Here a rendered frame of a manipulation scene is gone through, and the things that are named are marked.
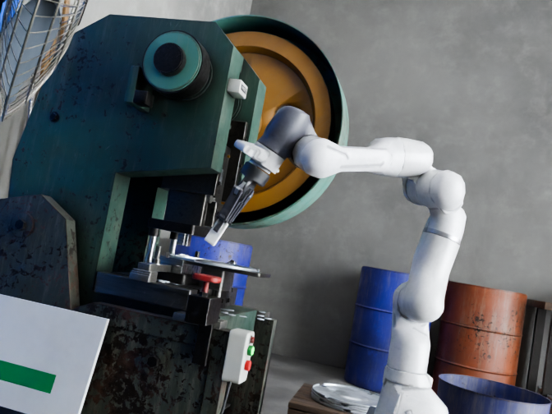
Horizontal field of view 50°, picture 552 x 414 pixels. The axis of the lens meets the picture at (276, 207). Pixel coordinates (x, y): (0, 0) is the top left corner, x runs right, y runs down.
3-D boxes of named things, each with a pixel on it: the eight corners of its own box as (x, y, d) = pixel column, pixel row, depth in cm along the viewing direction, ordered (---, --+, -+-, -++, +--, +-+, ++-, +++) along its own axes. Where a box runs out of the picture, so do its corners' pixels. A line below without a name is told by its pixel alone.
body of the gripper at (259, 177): (267, 172, 149) (247, 203, 150) (273, 177, 158) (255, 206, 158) (244, 157, 151) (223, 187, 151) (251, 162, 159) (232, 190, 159)
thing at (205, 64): (208, 120, 174) (222, 48, 176) (194, 109, 163) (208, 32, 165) (140, 112, 180) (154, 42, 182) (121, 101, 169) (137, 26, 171)
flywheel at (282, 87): (262, 16, 253) (141, 131, 260) (248, -6, 233) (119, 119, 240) (375, 135, 235) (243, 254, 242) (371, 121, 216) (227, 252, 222)
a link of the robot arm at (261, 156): (287, 162, 157) (276, 179, 158) (250, 137, 160) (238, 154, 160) (278, 154, 145) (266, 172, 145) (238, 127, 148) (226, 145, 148)
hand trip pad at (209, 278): (218, 305, 155) (223, 277, 156) (210, 306, 149) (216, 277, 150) (194, 301, 157) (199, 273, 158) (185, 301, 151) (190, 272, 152)
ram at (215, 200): (228, 232, 197) (244, 145, 199) (213, 228, 182) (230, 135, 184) (181, 224, 201) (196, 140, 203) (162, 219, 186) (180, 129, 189)
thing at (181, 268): (198, 273, 197) (200, 260, 198) (181, 273, 183) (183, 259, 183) (173, 269, 200) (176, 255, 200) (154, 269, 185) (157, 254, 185)
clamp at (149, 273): (172, 282, 182) (177, 249, 183) (147, 282, 166) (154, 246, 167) (154, 278, 184) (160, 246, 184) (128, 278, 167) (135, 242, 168)
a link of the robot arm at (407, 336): (414, 363, 179) (426, 282, 181) (430, 376, 161) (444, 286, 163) (379, 357, 180) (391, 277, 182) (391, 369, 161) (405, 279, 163)
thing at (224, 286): (264, 314, 190) (272, 272, 191) (252, 316, 176) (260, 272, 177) (193, 299, 196) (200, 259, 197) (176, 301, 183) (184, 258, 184)
